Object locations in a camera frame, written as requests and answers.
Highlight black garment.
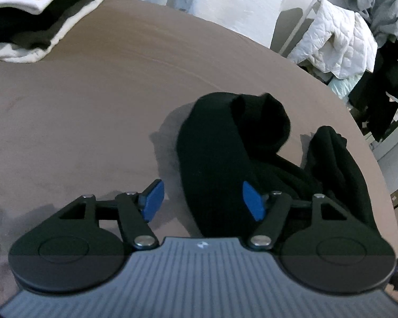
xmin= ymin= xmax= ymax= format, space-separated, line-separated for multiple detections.
xmin=348 ymin=40 xmax=398 ymax=141
xmin=177 ymin=93 xmax=376 ymax=238

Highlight white clothes rack pole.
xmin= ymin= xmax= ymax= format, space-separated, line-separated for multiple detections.
xmin=278 ymin=0 xmax=317 ymax=55

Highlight folded white black clothes stack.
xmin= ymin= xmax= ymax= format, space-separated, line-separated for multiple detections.
xmin=0 ymin=0 xmax=104 ymax=63

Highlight black hanging garment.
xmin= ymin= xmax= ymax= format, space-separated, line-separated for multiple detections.
xmin=348 ymin=40 xmax=398 ymax=141

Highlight white quilted jacket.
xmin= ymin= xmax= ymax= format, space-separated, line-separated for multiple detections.
xmin=288 ymin=0 xmax=378 ymax=79

